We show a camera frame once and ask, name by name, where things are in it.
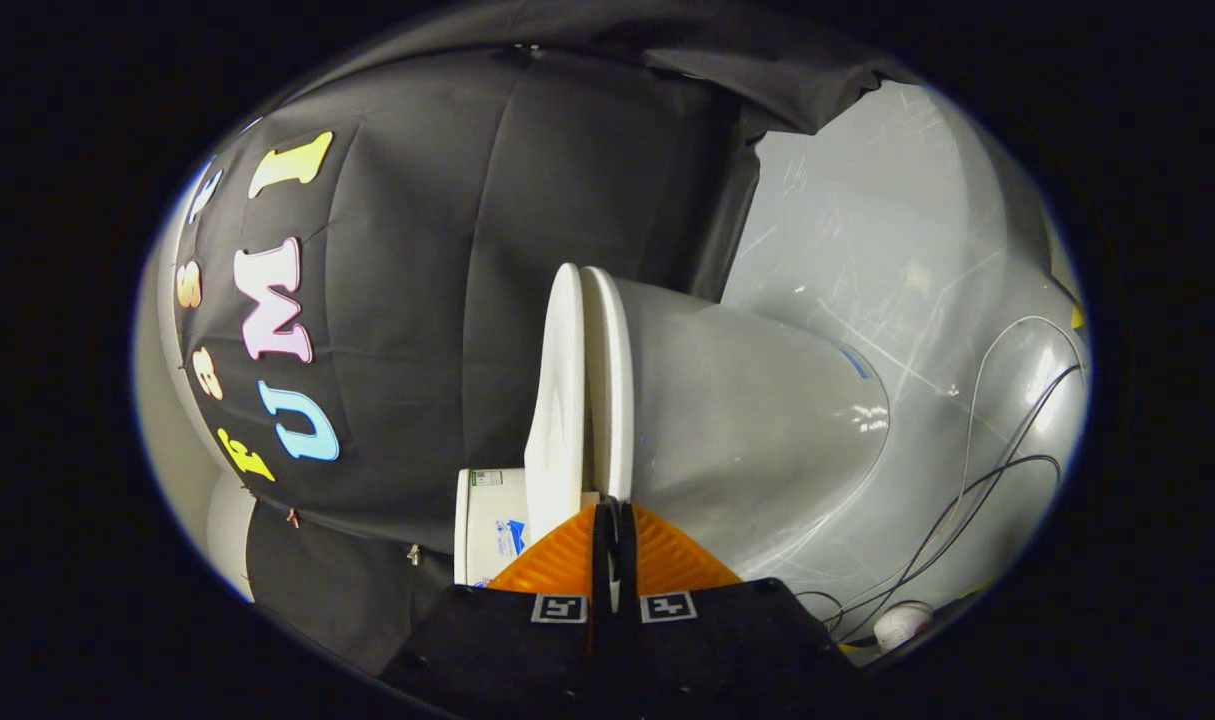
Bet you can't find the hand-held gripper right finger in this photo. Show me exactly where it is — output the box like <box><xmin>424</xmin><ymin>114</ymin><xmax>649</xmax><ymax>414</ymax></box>
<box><xmin>612</xmin><ymin>504</ymin><xmax>854</xmax><ymax>720</ymax></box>

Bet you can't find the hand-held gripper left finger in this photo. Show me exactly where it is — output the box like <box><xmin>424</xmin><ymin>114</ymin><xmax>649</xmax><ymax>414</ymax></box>
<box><xmin>379</xmin><ymin>504</ymin><xmax>614</xmax><ymax>720</ymax></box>

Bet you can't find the white toilet lid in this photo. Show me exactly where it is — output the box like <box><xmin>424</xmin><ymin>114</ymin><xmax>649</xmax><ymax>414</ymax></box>
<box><xmin>524</xmin><ymin>263</ymin><xmax>586</xmax><ymax>546</ymax></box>

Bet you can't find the white ceramic toilet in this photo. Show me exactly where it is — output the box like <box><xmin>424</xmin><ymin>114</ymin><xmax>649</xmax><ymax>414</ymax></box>
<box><xmin>454</xmin><ymin>270</ymin><xmax>890</xmax><ymax>588</ymax></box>

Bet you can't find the white toilet seat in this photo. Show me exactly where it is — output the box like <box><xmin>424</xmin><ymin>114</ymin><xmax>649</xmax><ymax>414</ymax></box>
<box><xmin>582</xmin><ymin>267</ymin><xmax>636</xmax><ymax>504</ymax></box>

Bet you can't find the white round plug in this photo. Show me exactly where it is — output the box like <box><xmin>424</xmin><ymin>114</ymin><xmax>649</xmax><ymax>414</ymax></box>
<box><xmin>872</xmin><ymin>600</ymin><xmax>936</xmax><ymax>651</ymax></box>

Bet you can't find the black backdrop cloth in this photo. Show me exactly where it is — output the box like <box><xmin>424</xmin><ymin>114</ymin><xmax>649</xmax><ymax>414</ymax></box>
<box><xmin>172</xmin><ymin>0</ymin><xmax>903</xmax><ymax>681</ymax></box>

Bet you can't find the thin black cable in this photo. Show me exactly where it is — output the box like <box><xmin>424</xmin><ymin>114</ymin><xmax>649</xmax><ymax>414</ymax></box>
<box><xmin>797</xmin><ymin>365</ymin><xmax>1086</xmax><ymax>641</ymax></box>

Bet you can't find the thin white cable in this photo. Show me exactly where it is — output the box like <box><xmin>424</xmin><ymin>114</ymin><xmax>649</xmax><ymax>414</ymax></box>
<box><xmin>927</xmin><ymin>315</ymin><xmax>1088</xmax><ymax>541</ymax></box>

